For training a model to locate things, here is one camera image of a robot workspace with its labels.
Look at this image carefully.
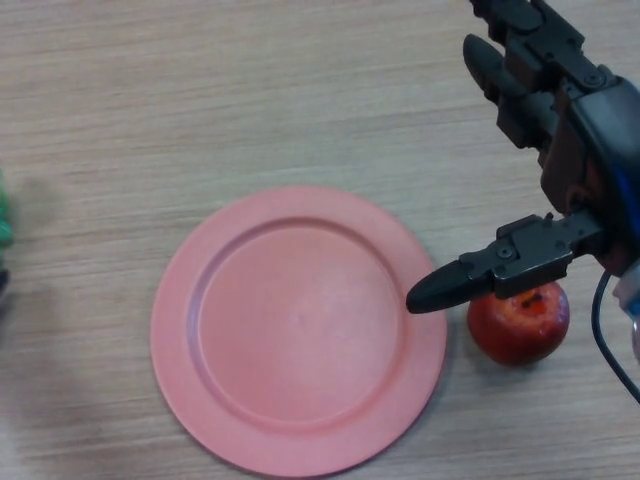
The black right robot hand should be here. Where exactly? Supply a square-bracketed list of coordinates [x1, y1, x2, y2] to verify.
[405, 0, 640, 315]

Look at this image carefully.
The green grapes bunch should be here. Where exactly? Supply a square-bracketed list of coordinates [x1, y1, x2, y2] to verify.
[0, 167, 14, 251]

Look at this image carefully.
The pink round plate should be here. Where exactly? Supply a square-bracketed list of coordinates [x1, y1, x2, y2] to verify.
[149, 186, 448, 477]

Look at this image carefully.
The red apple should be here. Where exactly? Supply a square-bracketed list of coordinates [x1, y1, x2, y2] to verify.
[467, 280, 571, 366]

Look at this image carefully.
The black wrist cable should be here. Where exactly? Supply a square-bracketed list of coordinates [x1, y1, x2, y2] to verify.
[591, 272, 640, 404]

